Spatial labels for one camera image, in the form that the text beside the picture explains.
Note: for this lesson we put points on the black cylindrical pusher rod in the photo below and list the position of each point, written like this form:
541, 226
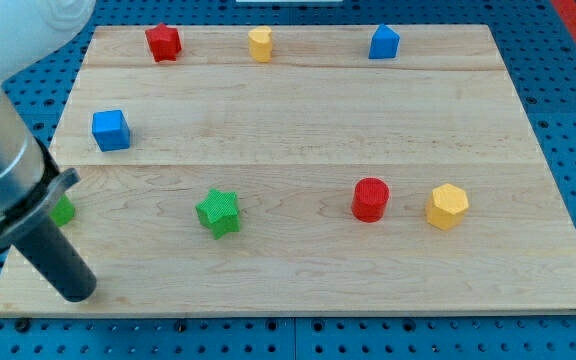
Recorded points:
54, 257

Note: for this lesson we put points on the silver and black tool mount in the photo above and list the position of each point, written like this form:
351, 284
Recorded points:
31, 183

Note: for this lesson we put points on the green circle block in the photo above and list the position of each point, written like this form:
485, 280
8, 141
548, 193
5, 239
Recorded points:
63, 212

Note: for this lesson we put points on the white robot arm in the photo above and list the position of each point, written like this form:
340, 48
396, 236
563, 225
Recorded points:
32, 29

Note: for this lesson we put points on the yellow hexagon block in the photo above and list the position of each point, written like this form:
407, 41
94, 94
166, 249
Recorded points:
446, 207

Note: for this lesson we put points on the blue cube block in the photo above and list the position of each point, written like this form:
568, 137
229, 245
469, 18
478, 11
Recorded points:
110, 130

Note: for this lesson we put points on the green star block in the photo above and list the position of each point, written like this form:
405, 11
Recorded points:
219, 212

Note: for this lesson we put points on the red star block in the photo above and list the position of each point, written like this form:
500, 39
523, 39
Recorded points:
164, 42

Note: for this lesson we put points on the wooden board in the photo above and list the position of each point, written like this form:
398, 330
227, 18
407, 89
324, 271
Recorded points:
292, 138

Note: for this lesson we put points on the yellow heart block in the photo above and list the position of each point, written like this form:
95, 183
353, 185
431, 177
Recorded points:
260, 44

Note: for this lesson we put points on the red cylinder block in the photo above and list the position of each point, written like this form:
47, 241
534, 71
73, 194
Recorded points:
370, 199

